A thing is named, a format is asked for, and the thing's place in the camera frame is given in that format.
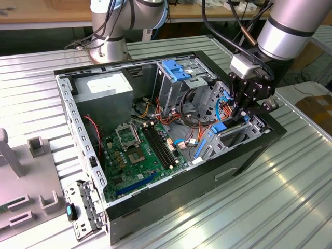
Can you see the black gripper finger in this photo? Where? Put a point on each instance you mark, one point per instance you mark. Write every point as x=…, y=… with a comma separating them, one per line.
x=259, y=107
x=240, y=90

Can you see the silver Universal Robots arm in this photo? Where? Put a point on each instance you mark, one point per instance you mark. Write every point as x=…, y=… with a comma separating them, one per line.
x=285, y=33

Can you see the grey metal disk bay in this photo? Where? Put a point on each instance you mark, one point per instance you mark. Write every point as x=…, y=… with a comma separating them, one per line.
x=212, y=145

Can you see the white flat panel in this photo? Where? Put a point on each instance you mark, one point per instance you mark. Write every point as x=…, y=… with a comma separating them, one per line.
x=311, y=89

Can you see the brown cardboard box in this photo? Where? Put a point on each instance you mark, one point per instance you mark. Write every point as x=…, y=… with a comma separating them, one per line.
x=320, y=111

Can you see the brown cardboard sheet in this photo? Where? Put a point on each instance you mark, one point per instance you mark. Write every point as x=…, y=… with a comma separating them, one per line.
x=311, y=55

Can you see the blue plastic drive latch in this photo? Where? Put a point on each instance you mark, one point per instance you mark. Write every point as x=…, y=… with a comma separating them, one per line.
x=176, y=71

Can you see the grey metal drive cage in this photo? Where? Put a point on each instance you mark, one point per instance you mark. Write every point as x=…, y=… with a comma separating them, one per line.
x=168, y=90

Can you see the small white box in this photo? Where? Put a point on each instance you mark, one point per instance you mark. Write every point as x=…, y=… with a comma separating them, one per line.
x=250, y=9
x=233, y=7

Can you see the black RAM slot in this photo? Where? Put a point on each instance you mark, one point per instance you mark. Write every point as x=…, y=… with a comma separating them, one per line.
x=158, y=147
x=155, y=147
x=165, y=146
x=162, y=146

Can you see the green motherboard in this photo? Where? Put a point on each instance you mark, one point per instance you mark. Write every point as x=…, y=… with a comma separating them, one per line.
x=153, y=160

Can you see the black open PC case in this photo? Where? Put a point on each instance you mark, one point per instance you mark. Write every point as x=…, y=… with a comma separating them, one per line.
x=181, y=192

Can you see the CPU socket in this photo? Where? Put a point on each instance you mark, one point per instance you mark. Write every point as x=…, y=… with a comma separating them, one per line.
x=136, y=155

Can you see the grey power supply unit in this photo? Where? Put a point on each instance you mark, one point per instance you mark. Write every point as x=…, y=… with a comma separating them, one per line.
x=103, y=109

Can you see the blue expansion slot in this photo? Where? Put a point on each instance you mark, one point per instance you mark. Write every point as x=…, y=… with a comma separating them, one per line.
x=135, y=185

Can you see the black case fan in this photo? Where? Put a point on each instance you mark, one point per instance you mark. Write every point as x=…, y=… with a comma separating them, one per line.
x=90, y=145

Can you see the wooden desk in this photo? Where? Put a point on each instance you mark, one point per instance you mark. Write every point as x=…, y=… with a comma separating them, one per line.
x=39, y=14

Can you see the grey parts rack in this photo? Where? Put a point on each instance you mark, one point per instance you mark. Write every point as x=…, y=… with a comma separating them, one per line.
x=26, y=181

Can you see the green RAM stick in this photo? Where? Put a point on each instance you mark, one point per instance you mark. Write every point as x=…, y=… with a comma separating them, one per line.
x=4, y=208

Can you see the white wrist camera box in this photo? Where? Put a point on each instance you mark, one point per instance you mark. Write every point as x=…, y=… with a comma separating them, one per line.
x=242, y=66

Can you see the small black case switch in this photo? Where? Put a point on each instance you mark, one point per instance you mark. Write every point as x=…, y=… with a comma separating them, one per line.
x=92, y=161

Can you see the grey metal slot bracket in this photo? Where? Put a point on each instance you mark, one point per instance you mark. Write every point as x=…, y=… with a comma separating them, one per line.
x=88, y=207

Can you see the blue black bracket clip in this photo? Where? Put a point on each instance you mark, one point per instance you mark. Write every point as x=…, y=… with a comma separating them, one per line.
x=70, y=211

